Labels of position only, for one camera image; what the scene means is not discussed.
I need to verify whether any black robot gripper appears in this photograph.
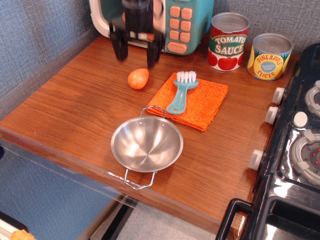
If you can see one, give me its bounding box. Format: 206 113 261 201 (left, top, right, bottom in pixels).
108 0 165 69

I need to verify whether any orange plastic toy carrot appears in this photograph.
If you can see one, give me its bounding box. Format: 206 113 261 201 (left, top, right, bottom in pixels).
127 68 150 90

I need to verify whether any small steel two-handled bowl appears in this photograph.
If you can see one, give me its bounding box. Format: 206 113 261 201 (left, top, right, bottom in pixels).
110 105 184 190

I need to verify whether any orange folded cloth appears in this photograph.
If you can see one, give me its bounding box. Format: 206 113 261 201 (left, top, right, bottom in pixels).
147 72 229 132

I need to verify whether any teal and white toy microwave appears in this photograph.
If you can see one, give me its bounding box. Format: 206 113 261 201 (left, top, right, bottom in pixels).
89 0 214 56

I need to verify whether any teal toy scrub brush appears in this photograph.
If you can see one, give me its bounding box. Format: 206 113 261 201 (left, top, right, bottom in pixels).
166 71 199 115

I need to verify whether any tomato sauce toy can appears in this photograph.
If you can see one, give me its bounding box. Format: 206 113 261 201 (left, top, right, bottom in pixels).
207 12 250 72

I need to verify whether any pineapple slices toy can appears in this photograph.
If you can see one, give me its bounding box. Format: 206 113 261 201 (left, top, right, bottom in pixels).
247 33 294 81

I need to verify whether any black toy stove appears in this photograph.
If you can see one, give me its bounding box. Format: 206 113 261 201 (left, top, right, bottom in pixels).
216 43 320 240

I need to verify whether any orange fuzzy object bottom left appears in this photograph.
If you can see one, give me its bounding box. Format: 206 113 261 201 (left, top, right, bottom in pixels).
10 229 35 240

